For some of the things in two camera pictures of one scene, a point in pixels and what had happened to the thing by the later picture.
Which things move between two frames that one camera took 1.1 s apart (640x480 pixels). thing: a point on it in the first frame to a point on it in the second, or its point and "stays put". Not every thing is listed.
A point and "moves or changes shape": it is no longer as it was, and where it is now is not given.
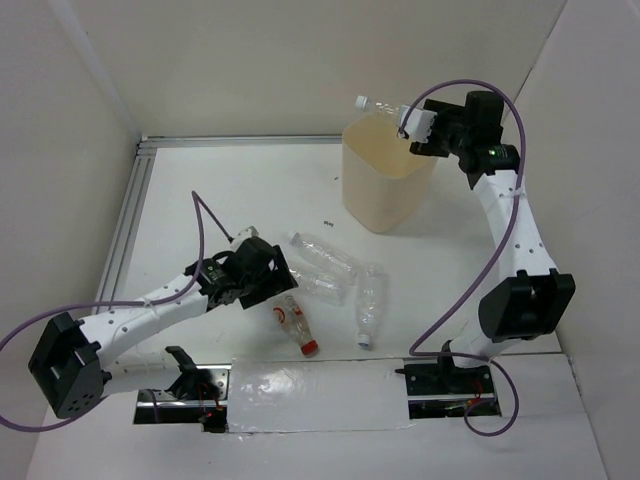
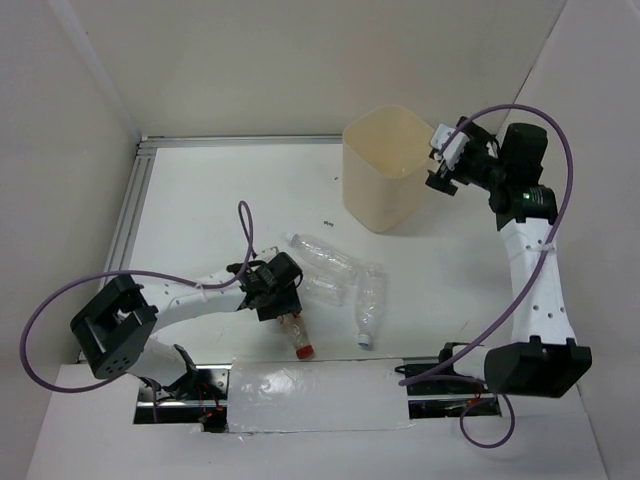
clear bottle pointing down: (371, 298) stays put
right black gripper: (445, 111) to (480, 140)
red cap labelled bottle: (293, 320) moves or changes shape
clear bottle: (326, 253) stays put
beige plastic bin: (385, 183) stays put
